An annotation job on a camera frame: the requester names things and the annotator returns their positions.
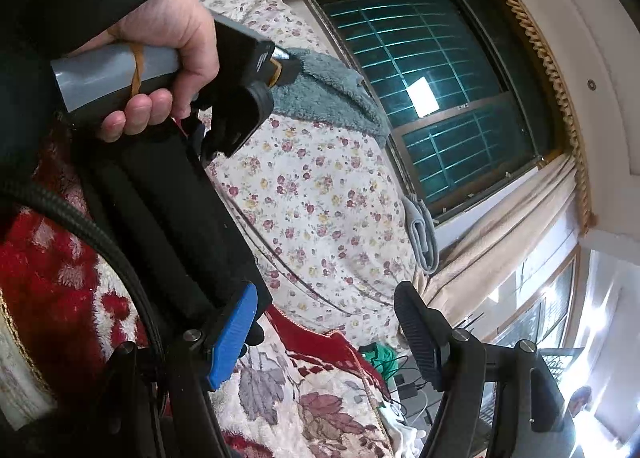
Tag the grey folded cloth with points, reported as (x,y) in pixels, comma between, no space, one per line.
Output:
(422,238)

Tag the green cloth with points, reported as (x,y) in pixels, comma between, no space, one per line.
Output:
(377,358)

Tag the red floral fleece blanket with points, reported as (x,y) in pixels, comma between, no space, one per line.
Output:
(50,278)

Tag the teal fleece garment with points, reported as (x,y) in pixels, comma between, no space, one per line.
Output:
(330,98)

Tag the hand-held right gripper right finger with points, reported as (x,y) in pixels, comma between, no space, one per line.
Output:
(422,338)

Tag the side window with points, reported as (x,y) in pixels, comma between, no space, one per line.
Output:
(540,308)

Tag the beige curtain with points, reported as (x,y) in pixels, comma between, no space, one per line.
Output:
(500,248)

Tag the barred window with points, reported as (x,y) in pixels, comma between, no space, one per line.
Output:
(400,63)

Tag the white floral quilt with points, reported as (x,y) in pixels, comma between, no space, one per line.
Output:
(310,198)

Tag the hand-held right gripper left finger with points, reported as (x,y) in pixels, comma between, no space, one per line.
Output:
(232,338)

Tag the person's left hand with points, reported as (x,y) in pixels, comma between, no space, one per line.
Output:
(185,33)

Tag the black pants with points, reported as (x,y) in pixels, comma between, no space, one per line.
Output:
(165,218)

